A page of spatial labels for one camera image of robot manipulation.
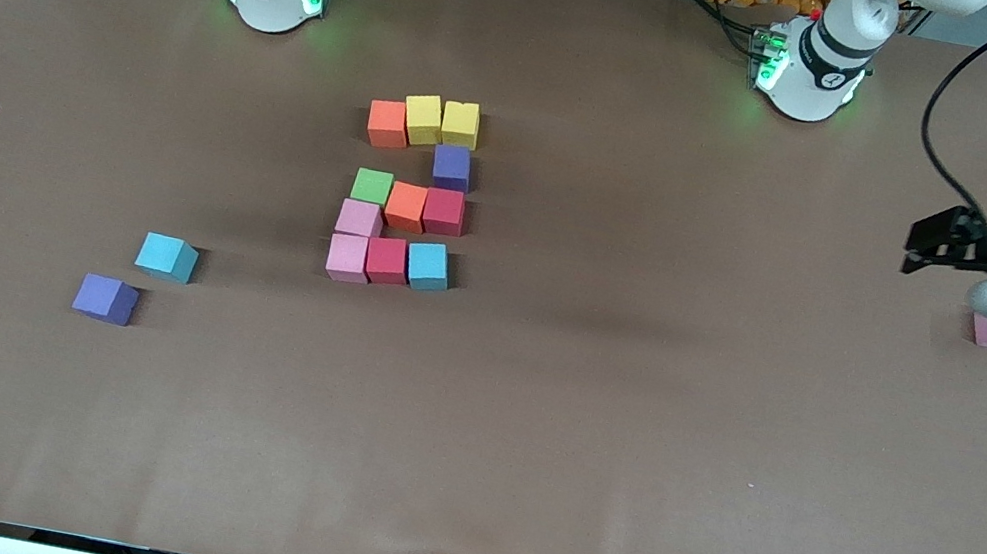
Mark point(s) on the purple foam cube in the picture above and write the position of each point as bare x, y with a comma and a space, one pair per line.
106, 299
452, 167

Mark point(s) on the yellow foam cube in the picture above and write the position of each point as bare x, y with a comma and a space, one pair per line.
460, 124
423, 119

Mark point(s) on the red foam cube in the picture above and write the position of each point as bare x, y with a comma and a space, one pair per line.
387, 260
444, 212

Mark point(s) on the orange foam cube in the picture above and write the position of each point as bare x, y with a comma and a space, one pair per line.
387, 124
407, 207

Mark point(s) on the brown paper table cover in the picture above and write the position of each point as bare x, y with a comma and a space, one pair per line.
716, 509

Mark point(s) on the blue foam cube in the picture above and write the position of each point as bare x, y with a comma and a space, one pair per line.
427, 266
164, 256

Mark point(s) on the green foam cube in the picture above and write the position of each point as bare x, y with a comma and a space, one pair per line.
372, 187

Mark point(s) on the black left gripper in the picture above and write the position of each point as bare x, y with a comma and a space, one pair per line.
986, 249

